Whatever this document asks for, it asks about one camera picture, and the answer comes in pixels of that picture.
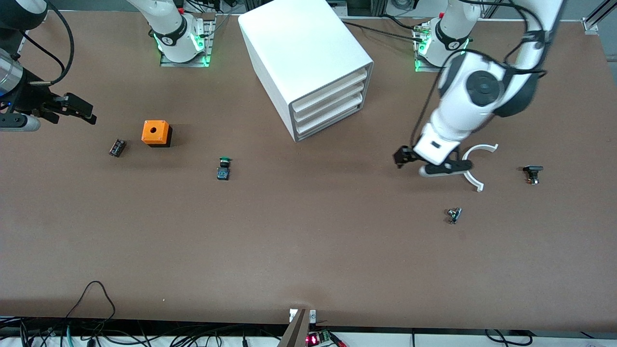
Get white plastic drawer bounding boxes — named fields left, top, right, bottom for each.
left=293, top=82, right=370, bottom=127
left=295, top=95, right=363, bottom=140
left=291, top=67, right=371, bottom=115

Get white drawer cabinet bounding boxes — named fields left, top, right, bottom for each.
left=238, top=0, right=375, bottom=143

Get white curved plastic clip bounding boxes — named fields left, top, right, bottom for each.
left=461, top=143, right=499, bottom=193

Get orange box with hole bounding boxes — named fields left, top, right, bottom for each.
left=141, top=120, right=173, bottom=148

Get circuit board with red light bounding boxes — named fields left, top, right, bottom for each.
left=306, top=330, right=334, bottom=347

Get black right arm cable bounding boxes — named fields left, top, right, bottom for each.
left=28, top=0, right=76, bottom=86

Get aluminium arm base plate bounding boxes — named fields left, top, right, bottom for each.
left=160, top=18, right=214, bottom=67
left=414, top=22, right=466, bottom=74

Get black knob switch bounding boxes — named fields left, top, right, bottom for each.
left=523, top=165, right=544, bottom=186

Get black cable behind cabinet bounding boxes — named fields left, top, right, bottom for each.
left=341, top=20, right=426, bottom=42

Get green push button switch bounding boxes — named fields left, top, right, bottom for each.
left=216, top=156, right=233, bottom=182

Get black looped table cable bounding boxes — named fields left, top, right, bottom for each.
left=64, top=280, right=117, bottom=334

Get grey angled post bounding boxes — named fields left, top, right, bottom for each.
left=277, top=308, right=309, bottom=347

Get black coiled floor cable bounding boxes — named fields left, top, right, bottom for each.
left=484, top=329, right=532, bottom=347

